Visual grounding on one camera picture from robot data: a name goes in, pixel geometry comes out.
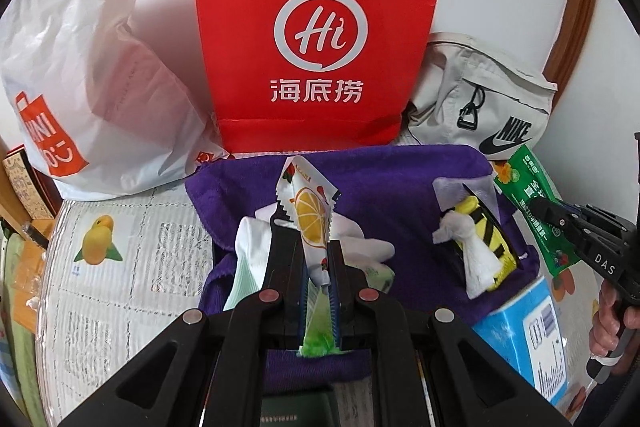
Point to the brown wooden door frame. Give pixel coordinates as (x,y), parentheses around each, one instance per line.
(575,7)

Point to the grey waist bag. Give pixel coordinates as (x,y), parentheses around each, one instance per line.
(450,97)

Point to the green snack packet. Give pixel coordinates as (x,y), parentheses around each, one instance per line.
(530,177)

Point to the plain white sock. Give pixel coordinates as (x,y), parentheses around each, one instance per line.
(370,249)

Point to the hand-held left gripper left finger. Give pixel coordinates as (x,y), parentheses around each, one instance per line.
(303,307)

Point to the blue tissue pack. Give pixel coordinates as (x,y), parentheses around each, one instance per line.
(510,332)

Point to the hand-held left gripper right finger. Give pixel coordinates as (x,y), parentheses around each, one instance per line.
(336,322)

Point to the white plastic shopping bag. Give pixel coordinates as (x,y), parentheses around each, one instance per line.
(75,57)

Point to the fruit print sachet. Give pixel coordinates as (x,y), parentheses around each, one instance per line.
(310,207)

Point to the purple towel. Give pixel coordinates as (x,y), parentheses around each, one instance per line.
(390,187)

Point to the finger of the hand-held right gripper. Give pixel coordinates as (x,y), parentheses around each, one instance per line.
(550,214)
(595,218)

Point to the yellow black striped eye mask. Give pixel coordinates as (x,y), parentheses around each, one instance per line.
(475,209)

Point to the white and mint green sock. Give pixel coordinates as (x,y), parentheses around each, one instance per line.
(250,247)

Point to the person's right hand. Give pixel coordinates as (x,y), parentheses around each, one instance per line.
(605,327)

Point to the white tissue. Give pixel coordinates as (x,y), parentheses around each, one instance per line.
(480,267)

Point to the fruit print tablecloth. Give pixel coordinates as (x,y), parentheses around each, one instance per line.
(125,267)

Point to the dark green tin box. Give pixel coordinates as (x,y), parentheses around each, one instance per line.
(300,407)

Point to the wooden nightstand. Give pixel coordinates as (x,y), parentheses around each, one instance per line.
(30,297)

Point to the patterned brown book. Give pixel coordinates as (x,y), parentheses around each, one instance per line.
(25,187)

